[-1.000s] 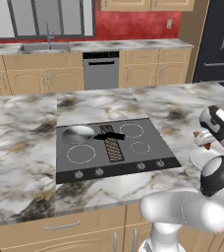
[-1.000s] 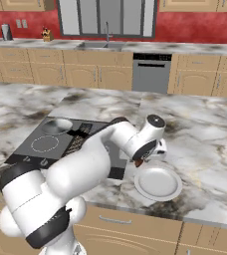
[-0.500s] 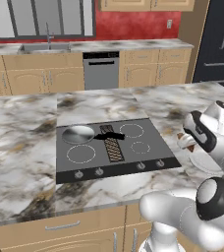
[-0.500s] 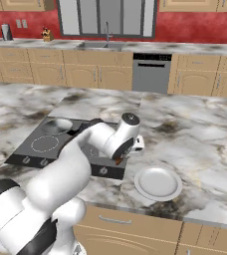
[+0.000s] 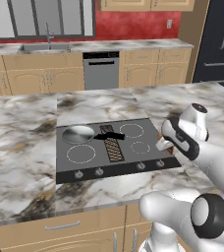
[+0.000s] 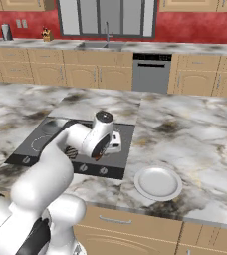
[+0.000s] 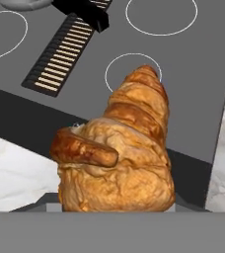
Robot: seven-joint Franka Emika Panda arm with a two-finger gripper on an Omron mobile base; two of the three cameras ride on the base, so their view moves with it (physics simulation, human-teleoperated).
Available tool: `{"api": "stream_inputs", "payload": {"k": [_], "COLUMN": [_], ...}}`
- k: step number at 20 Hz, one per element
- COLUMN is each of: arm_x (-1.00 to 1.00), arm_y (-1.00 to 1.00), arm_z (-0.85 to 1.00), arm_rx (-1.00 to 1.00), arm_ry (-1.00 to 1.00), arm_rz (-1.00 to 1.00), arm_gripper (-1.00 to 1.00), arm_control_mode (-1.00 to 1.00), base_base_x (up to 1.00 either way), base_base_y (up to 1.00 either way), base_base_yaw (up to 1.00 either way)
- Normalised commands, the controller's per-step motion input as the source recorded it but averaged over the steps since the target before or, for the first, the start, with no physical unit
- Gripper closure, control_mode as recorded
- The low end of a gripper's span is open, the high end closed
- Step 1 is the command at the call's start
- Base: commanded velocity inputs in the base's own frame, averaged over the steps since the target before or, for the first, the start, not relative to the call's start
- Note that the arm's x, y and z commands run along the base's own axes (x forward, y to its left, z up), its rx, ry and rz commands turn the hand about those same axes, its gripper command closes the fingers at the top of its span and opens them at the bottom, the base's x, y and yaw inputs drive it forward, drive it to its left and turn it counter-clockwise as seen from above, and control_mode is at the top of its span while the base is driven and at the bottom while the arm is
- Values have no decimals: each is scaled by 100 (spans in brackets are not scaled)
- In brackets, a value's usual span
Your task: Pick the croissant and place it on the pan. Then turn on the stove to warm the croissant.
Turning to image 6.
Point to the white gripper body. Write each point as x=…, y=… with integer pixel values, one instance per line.
x=114, y=147

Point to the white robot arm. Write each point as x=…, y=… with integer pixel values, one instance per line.
x=42, y=186

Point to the dark grey hob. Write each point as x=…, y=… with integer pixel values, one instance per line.
x=125, y=146

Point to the black hob knob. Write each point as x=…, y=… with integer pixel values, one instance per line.
x=83, y=168
x=103, y=171
x=26, y=160

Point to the white round plate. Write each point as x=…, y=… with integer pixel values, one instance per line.
x=158, y=183

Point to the silver dishwasher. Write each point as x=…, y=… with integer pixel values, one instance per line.
x=151, y=74

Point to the tan drawer front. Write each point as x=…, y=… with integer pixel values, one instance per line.
x=152, y=225
x=211, y=237

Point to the tan cupboard door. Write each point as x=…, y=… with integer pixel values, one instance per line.
x=118, y=244

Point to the tan base cupboard run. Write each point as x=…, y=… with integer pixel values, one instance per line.
x=59, y=68
x=201, y=74

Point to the steel sink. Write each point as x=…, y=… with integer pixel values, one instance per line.
x=99, y=46

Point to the silver tap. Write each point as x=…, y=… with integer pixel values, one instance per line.
x=107, y=31

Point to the grey framed window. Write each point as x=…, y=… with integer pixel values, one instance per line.
x=105, y=16

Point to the wooden knife block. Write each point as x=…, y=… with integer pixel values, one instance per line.
x=46, y=35

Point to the grey metal jar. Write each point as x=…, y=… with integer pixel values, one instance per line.
x=6, y=32

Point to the grey wall socket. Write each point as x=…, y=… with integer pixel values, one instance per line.
x=18, y=23
x=25, y=23

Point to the tan wall cupboard run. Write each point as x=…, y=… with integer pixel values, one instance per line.
x=19, y=4
x=198, y=5

